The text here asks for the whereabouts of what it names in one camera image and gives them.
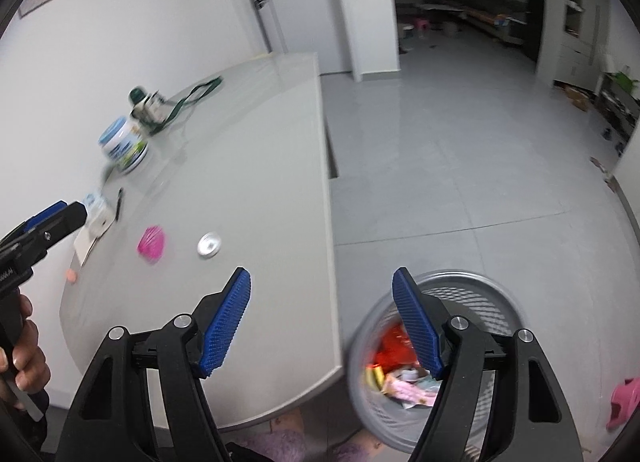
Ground person's left leg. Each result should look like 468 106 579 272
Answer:
235 429 307 462

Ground red plastic bag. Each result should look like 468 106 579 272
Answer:
372 322 418 368

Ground person's right leg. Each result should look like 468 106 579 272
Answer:
327 439 373 462

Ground milk powder can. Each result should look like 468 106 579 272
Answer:
98 116 149 174

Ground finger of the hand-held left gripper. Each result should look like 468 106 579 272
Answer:
0 201 68 245
20 202 88 263

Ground shoe rack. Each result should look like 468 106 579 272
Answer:
595 75 640 153

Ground person's left hand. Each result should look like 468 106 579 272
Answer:
0 293 52 410

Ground pink snack wrapper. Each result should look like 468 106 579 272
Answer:
382 374 436 408

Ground person's leg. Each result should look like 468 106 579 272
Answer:
235 429 307 462
327 439 373 462

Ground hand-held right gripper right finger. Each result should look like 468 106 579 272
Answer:
391 267 586 462

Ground grey perforated waste bin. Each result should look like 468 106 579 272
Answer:
347 269 531 455

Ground dark tall door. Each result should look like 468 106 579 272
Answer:
525 0 546 63

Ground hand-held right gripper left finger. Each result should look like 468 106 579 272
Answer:
54 266 252 462

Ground light blue wipes packet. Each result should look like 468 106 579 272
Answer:
417 372 445 395

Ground cardboard box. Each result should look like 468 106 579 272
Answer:
565 87 591 110

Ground white cabinet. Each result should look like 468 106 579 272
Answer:
552 0 613 93

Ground small white box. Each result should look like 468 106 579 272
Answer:
87 205 113 238

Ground pink plastic stool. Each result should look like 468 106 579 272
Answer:
606 377 640 430

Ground silver foil cup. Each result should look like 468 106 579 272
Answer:
196 231 223 259

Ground pink pleated paper cup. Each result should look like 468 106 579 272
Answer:
137 225 167 264

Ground clear bottle with green strap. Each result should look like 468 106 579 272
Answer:
129 76 224 135

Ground long low bench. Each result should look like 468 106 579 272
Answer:
422 0 528 43

